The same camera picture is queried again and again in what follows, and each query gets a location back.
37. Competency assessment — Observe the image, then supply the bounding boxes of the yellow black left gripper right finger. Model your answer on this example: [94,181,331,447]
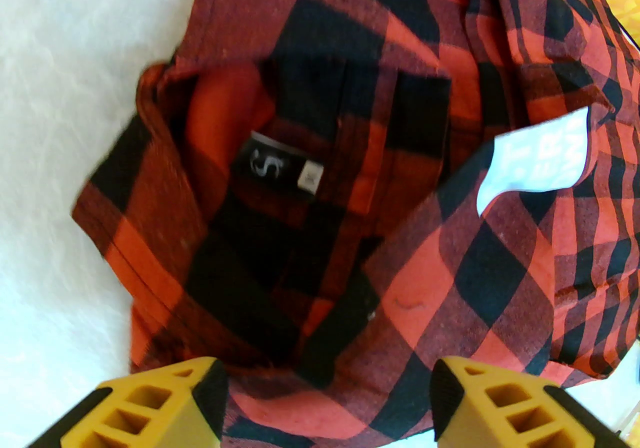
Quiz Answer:
[430,356,640,448]

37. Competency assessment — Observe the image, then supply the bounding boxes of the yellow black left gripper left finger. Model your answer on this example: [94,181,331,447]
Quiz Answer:
[27,357,231,448]

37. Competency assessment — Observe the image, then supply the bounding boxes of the red black plaid shirt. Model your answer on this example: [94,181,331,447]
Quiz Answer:
[70,0,640,448]

